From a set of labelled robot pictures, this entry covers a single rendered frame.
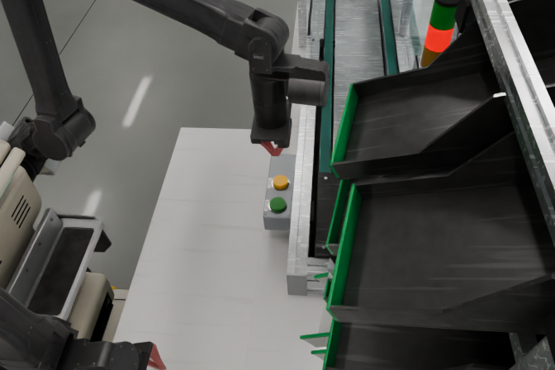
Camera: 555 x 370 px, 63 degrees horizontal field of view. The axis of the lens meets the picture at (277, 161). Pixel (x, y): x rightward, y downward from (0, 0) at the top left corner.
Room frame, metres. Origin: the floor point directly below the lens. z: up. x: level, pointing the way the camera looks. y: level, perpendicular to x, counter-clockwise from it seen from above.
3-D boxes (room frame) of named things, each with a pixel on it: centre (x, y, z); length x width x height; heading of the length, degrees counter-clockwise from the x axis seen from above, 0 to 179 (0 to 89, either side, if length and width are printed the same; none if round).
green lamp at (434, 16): (0.77, -0.35, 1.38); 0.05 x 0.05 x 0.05
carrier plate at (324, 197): (0.60, -0.20, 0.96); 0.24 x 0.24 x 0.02; 81
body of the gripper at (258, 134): (0.58, 0.00, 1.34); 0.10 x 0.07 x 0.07; 171
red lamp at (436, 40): (0.77, -0.35, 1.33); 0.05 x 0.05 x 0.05
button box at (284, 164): (0.72, 0.00, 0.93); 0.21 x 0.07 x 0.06; 171
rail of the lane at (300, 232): (0.90, -0.09, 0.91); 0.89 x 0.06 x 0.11; 171
